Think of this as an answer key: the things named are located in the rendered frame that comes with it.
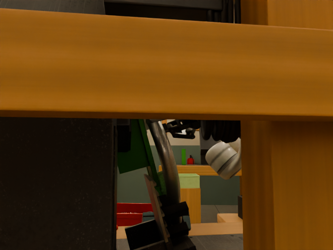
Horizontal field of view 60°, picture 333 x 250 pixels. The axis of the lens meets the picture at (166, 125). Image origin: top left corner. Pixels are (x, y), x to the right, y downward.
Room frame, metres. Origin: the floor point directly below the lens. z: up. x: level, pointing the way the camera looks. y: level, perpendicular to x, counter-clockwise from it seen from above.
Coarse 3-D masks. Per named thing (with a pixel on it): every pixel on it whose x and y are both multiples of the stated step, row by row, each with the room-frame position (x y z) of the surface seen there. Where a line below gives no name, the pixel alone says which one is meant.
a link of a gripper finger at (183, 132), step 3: (174, 132) 0.67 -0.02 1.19; (177, 132) 0.69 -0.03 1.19; (180, 132) 0.68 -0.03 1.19; (183, 132) 0.68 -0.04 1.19; (174, 135) 0.66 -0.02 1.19; (177, 135) 0.67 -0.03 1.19; (180, 135) 0.67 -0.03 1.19; (183, 135) 0.67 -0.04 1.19; (186, 135) 0.68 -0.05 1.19; (189, 135) 0.68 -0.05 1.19; (192, 135) 0.68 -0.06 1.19; (186, 138) 0.68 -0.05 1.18; (189, 138) 0.69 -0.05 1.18; (192, 138) 0.69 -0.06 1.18
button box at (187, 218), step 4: (144, 212) 0.93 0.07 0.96; (148, 212) 0.93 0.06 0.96; (152, 212) 0.93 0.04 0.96; (144, 216) 0.92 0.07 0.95; (148, 216) 0.93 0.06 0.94; (152, 216) 0.93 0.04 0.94; (184, 216) 0.94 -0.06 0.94; (188, 216) 0.94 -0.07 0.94; (144, 220) 0.92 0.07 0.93; (148, 220) 0.92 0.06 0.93; (184, 220) 0.93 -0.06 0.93; (188, 220) 0.93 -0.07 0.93; (188, 224) 0.93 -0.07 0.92
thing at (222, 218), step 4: (220, 216) 1.35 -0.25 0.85; (224, 216) 1.35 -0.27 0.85; (228, 216) 1.35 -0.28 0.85; (232, 216) 1.35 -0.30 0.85; (236, 216) 1.35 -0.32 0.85; (220, 220) 1.35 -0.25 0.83; (224, 220) 1.28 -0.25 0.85; (228, 220) 1.27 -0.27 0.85; (232, 220) 1.27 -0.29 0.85; (236, 220) 1.27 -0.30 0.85; (240, 220) 1.27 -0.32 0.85
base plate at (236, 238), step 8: (120, 240) 0.83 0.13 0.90; (192, 240) 0.83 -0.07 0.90; (200, 240) 0.83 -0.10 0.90; (208, 240) 0.83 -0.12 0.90; (216, 240) 0.83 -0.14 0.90; (224, 240) 0.83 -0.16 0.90; (232, 240) 0.83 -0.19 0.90; (240, 240) 0.83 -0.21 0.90; (120, 248) 0.77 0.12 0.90; (128, 248) 0.77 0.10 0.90; (200, 248) 0.77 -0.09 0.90; (208, 248) 0.77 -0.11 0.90; (216, 248) 0.77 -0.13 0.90; (224, 248) 0.77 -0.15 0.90; (232, 248) 0.77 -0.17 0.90; (240, 248) 0.77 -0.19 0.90
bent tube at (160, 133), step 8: (144, 120) 0.65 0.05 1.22; (152, 128) 0.61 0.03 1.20; (160, 128) 0.61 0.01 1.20; (152, 136) 0.61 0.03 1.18; (160, 136) 0.59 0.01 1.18; (160, 144) 0.58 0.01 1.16; (168, 144) 0.59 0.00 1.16; (160, 152) 0.58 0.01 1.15; (168, 152) 0.58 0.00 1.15; (160, 160) 0.59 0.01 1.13; (168, 160) 0.58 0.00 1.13; (168, 168) 0.58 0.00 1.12; (176, 168) 0.59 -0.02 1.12; (168, 176) 0.58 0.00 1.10; (176, 176) 0.59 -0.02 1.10; (168, 184) 0.59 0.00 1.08; (176, 184) 0.59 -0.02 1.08; (168, 192) 0.61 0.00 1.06; (176, 192) 0.61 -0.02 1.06; (168, 200) 0.64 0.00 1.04; (176, 200) 0.63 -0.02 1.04
